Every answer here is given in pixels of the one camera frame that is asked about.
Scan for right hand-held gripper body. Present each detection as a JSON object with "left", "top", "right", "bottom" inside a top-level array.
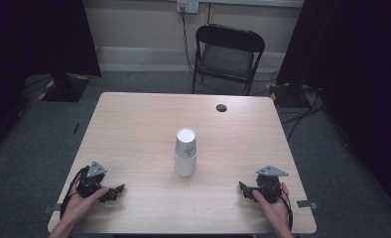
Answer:
[{"left": 253, "top": 165, "right": 290, "bottom": 203}]

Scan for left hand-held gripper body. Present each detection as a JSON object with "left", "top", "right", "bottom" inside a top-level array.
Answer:
[{"left": 75, "top": 161, "right": 109, "bottom": 199}]

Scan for plain white paper cup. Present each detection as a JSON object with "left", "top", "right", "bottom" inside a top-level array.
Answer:
[{"left": 174, "top": 149, "right": 197, "bottom": 178}]

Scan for printed white paper cup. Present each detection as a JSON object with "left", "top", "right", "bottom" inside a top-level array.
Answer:
[{"left": 175, "top": 128, "right": 197, "bottom": 158}]

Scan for person's right hand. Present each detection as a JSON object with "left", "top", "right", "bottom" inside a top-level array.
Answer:
[{"left": 252, "top": 182, "right": 292, "bottom": 232}]

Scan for person's left hand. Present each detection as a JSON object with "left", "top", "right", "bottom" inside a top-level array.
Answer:
[{"left": 62, "top": 186, "right": 110, "bottom": 229}]

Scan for grey tape strip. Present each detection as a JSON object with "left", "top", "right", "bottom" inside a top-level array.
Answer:
[
  {"left": 42, "top": 203, "right": 64, "bottom": 214},
  {"left": 296, "top": 199, "right": 319, "bottom": 210}
]

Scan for black stand base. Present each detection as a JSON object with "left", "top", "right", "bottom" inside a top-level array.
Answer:
[
  {"left": 37, "top": 72, "right": 91, "bottom": 103},
  {"left": 268, "top": 82, "right": 317, "bottom": 109}
]

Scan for black folding chair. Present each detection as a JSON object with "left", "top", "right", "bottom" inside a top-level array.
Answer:
[{"left": 191, "top": 23, "right": 266, "bottom": 96}]

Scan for dark curtain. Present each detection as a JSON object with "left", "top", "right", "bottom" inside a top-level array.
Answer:
[
  {"left": 0, "top": 0, "right": 102, "bottom": 157},
  {"left": 276, "top": 0, "right": 391, "bottom": 219}
]

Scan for left hand-held gripper cable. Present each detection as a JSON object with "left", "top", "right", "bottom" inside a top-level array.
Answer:
[{"left": 60, "top": 166, "right": 89, "bottom": 220}]

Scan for hand-held gripper cable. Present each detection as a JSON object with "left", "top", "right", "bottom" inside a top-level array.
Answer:
[
  {"left": 60, "top": 166, "right": 89, "bottom": 220},
  {"left": 278, "top": 193, "right": 294, "bottom": 231}
]

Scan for right hand-held gripper cable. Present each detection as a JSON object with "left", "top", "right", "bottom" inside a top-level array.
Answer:
[{"left": 278, "top": 193, "right": 294, "bottom": 231}]

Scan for black floor cables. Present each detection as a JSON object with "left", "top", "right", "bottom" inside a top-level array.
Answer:
[{"left": 277, "top": 86, "right": 326, "bottom": 142}]

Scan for black wall socket cable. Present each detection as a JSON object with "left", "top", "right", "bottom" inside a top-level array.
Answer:
[{"left": 181, "top": 7, "right": 196, "bottom": 76}]

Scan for white wall socket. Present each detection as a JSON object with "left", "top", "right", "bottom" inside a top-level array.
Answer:
[{"left": 177, "top": 0, "right": 200, "bottom": 15}]

